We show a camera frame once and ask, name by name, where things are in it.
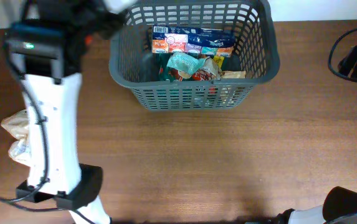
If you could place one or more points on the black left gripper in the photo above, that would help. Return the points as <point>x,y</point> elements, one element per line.
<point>115,24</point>

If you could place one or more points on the yellow orange snack packet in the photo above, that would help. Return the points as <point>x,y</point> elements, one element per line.
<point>88,40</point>

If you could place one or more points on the mint green small packet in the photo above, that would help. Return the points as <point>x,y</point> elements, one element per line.
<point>185,63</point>

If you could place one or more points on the green Nescafe coffee bag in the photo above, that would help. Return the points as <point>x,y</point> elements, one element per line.
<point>171,74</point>

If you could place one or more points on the blue rectangular carton box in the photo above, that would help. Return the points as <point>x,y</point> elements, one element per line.
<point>191,40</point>

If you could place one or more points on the beige brown snack bag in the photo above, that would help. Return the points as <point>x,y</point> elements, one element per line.
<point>211,71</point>

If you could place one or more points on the beige bread bag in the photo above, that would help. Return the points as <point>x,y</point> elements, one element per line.
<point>17,126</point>

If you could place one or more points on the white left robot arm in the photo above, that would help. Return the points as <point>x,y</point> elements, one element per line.
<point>43,51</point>

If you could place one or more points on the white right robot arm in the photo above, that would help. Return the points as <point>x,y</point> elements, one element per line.
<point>340,205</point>

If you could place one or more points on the dark grey plastic basket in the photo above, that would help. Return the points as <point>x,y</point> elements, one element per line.
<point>133,65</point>

